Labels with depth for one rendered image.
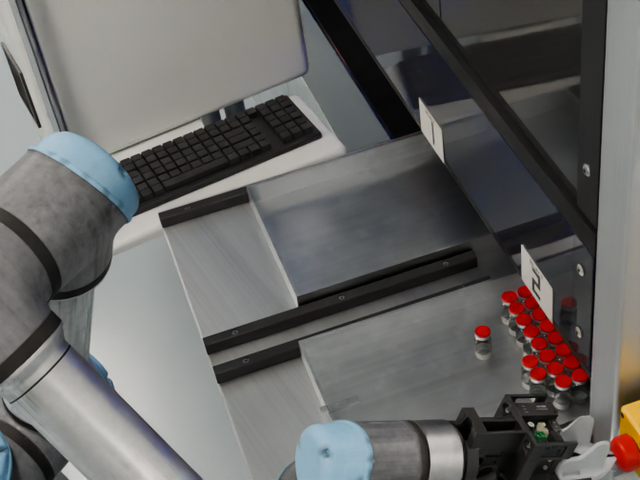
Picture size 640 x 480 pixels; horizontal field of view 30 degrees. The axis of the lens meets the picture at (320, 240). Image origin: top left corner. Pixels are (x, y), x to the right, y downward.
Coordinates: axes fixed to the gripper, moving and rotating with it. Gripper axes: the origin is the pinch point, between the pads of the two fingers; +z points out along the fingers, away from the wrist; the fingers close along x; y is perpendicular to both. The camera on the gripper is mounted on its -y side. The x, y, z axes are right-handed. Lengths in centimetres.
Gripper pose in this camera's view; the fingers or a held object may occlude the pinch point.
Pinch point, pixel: (601, 462)
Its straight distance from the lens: 134.4
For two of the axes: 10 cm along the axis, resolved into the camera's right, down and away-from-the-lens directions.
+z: 9.1, 0.4, 4.2
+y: 2.9, -7.9, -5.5
